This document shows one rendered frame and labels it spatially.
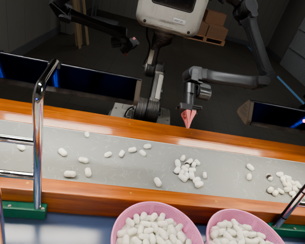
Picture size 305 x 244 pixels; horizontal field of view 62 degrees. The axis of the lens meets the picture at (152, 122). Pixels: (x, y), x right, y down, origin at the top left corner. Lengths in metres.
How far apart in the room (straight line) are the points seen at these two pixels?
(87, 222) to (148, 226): 0.20
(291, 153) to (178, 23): 0.87
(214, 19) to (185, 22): 6.01
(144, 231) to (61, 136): 0.50
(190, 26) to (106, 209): 0.93
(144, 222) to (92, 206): 0.17
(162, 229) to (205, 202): 0.19
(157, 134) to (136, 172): 0.25
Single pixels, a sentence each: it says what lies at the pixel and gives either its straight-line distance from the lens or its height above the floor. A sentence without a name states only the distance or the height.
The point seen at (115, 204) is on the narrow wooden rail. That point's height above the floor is 0.74.
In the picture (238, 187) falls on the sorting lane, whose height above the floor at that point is 0.74.
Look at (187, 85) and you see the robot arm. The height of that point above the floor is 0.98.
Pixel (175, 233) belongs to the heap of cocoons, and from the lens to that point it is 0.85.
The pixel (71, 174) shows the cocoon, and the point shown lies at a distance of 0.89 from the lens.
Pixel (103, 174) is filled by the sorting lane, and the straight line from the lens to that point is 0.93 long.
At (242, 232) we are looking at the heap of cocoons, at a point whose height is 0.74.
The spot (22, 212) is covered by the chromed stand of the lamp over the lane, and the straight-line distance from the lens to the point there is 0.88.
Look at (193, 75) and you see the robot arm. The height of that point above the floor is 1.03.
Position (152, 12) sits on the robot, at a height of 1.19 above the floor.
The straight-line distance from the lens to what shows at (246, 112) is 0.86.
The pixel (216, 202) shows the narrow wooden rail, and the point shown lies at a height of 0.76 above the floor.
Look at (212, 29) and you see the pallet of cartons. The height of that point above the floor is 0.33.
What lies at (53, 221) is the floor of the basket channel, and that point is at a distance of 0.88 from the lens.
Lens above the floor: 1.40
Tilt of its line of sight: 31 degrees down
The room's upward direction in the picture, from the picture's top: 16 degrees clockwise
